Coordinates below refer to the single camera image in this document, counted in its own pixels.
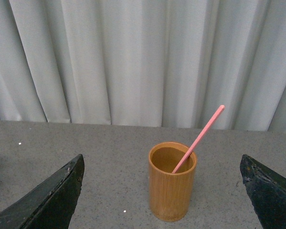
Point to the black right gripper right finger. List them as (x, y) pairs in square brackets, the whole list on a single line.
[(267, 192)]

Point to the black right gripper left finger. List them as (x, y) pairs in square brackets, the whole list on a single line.
[(51, 204)]

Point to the pink chopstick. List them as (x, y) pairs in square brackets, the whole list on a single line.
[(200, 136)]

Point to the bamboo chopstick holder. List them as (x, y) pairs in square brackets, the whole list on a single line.
[(170, 193)]

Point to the white pleated curtain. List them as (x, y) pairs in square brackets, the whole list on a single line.
[(167, 63)]

